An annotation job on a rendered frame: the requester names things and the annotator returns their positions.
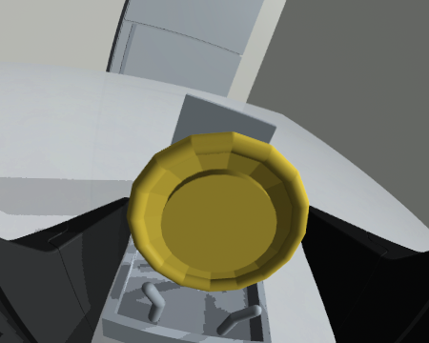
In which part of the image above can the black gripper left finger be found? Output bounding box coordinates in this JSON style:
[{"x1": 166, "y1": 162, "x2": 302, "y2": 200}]
[{"x1": 0, "y1": 197, "x2": 131, "y2": 343}]

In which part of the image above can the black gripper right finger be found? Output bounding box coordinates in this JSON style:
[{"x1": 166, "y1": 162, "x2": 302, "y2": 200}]
[{"x1": 301, "y1": 206, "x2": 429, "y2": 343}]

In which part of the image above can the yellow plate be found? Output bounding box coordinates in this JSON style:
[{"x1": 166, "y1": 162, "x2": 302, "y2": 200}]
[{"x1": 127, "y1": 132, "x2": 310, "y2": 292}]

